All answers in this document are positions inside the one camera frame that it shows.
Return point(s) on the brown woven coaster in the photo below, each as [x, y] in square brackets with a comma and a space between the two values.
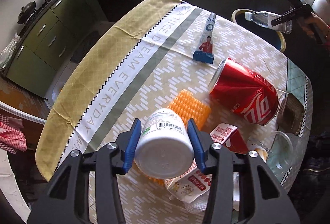
[290, 114]

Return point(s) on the black wok on stove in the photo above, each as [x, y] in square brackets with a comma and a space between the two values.
[26, 12]

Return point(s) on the orange foam fruit net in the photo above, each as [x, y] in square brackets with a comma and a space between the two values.
[187, 107]

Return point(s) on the patterned beige yellow tablecloth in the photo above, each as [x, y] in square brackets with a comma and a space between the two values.
[138, 66]

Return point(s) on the small white plastic bottle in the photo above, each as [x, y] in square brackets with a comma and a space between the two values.
[164, 150]

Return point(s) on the green kitchen cabinet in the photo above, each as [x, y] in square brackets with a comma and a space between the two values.
[48, 42]

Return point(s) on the clear glass cup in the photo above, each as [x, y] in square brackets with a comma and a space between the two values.
[278, 156]

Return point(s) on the blue white toothpaste tube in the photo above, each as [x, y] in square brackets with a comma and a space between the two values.
[204, 50]

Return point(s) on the clear plastic bag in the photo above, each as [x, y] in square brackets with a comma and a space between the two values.
[8, 51]

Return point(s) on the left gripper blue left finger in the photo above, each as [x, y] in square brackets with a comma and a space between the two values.
[131, 139]

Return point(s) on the red checkered hanging apron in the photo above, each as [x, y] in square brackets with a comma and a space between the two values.
[12, 139]

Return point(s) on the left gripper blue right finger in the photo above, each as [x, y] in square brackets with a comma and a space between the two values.
[196, 139]

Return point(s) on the crushed red cola can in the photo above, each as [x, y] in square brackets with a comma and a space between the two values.
[244, 92]

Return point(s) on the white red milk carton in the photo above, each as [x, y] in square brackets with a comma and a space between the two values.
[190, 185]

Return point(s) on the clear Nongfu water bottle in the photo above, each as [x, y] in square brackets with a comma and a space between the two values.
[263, 19]

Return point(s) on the right hand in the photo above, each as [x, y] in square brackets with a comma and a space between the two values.
[313, 19]

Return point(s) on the dark floor mat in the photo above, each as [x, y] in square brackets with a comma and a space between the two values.
[85, 47]

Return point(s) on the small red drink carton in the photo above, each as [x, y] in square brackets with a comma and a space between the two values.
[230, 137]

